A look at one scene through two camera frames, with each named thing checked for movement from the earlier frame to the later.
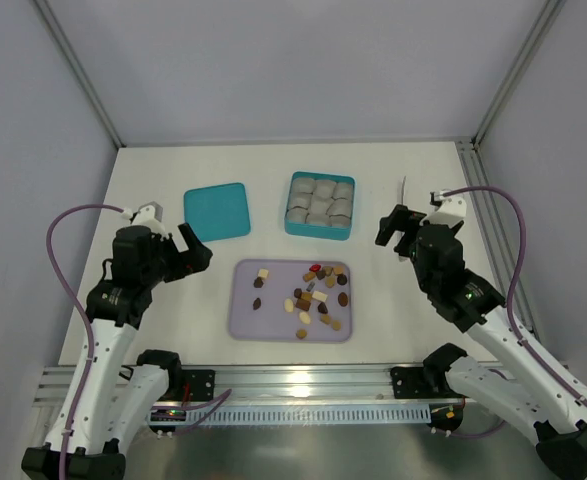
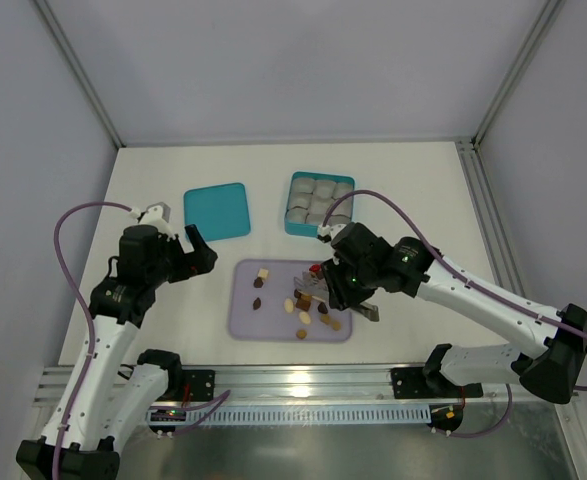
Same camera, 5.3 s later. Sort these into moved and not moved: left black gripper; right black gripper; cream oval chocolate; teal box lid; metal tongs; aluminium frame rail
Moved: right black gripper; metal tongs
Not moved: cream oval chocolate; aluminium frame rail; teal box lid; left black gripper
